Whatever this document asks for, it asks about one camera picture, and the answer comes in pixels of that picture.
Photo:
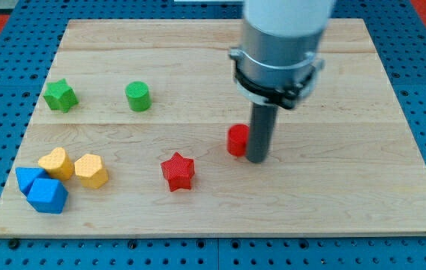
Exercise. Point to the yellow pentagon block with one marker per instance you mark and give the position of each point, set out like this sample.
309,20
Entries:
91,171

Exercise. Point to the yellow heart block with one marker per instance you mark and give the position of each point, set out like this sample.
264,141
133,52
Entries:
57,164

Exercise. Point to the red cylinder block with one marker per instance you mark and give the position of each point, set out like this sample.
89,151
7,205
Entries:
237,139

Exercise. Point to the light wooden board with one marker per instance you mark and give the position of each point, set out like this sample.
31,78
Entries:
343,163

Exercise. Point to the green star block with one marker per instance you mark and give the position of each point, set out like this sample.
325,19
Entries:
60,96

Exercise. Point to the red star block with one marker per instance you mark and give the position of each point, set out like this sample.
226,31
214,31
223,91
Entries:
178,171

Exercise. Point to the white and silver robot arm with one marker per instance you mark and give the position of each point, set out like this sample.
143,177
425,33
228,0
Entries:
276,62

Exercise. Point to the blue triangle block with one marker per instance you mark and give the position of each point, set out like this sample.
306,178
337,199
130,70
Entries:
27,175

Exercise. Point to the green cylinder block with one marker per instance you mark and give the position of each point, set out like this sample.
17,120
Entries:
138,97

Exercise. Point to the blue cube block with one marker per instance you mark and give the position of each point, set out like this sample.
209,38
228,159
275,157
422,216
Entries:
47,195

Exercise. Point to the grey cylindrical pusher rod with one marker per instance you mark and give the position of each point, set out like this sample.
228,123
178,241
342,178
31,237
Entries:
262,125

